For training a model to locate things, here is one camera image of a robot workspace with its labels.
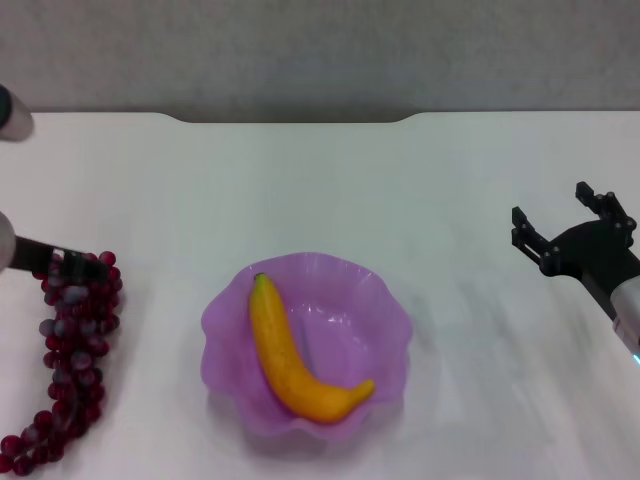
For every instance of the red grape bunch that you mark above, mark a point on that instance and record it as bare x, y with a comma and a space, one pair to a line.
75, 330

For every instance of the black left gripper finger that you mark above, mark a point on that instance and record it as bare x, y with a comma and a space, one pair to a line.
82, 267

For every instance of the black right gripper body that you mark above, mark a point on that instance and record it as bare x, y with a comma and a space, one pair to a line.
585, 255

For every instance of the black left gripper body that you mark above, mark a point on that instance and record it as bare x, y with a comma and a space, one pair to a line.
32, 254

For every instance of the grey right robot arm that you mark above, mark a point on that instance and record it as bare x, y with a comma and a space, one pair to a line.
627, 310

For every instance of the purple scalloped plastic bowl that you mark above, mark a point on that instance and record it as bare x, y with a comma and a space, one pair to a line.
350, 345

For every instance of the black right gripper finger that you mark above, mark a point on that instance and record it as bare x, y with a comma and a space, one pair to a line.
607, 207
530, 235

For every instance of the yellow banana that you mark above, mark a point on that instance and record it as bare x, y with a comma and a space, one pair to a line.
280, 350

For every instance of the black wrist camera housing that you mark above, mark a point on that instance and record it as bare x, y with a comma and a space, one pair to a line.
15, 122

